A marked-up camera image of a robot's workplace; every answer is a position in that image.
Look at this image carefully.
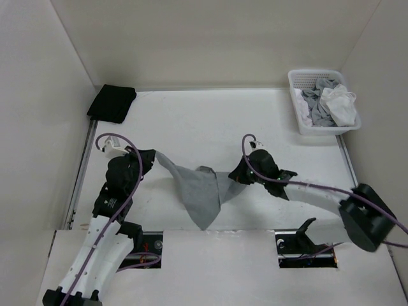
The folded black tank top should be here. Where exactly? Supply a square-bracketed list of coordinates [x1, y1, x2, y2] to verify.
[87, 84, 137, 124]

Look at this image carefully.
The grey tank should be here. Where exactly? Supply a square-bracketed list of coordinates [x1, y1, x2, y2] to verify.
[156, 151, 246, 230]
[302, 78, 340, 128]

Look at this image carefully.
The white plastic basket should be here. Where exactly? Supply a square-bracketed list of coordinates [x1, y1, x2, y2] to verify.
[288, 69, 361, 136]

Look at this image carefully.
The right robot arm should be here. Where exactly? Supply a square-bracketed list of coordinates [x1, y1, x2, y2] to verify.
[228, 147, 397, 252]

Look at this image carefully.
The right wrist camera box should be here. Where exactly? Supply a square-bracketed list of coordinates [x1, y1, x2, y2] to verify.
[249, 140, 265, 152]

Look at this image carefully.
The white tank top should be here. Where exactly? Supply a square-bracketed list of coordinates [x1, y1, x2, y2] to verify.
[294, 89, 312, 127]

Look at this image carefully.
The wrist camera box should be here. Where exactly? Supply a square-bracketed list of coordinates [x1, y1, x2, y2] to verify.
[249, 140, 265, 152]
[100, 136, 128, 159]

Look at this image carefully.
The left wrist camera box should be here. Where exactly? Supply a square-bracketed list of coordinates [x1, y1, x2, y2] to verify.
[100, 136, 128, 159]

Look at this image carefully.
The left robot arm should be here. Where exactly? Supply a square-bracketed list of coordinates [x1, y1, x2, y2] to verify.
[42, 147, 156, 305]

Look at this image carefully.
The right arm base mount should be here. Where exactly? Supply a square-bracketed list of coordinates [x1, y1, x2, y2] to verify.
[275, 218, 338, 268]

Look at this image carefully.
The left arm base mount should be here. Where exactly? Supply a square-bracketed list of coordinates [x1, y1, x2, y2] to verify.
[119, 231, 164, 269]

